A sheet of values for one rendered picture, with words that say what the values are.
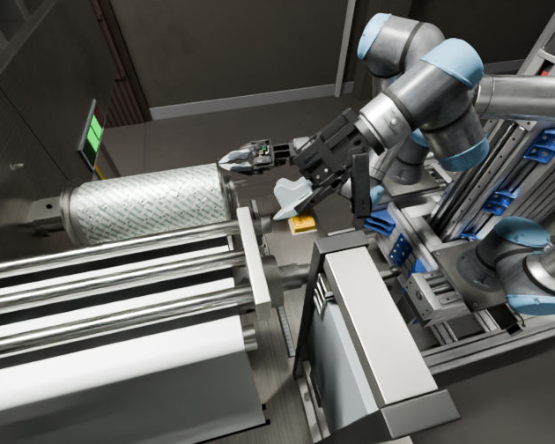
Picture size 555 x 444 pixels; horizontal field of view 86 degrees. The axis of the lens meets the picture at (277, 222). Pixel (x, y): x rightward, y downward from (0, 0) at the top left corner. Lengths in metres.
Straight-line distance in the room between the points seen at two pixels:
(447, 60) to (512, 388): 1.79
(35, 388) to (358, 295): 0.25
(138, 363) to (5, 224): 0.40
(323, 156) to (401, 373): 0.31
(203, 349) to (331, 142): 0.34
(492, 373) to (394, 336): 1.78
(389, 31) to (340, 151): 0.52
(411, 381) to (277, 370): 0.56
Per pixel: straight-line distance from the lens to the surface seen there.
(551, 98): 0.71
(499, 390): 2.02
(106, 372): 0.27
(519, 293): 0.94
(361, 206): 0.50
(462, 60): 0.49
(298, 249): 0.93
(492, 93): 0.66
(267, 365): 0.79
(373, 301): 0.26
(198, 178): 0.55
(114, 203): 0.57
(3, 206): 0.62
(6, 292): 0.35
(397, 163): 1.31
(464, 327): 1.80
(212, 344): 0.25
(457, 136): 0.52
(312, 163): 0.46
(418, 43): 0.91
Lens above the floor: 1.67
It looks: 51 degrees down
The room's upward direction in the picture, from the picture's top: straight up
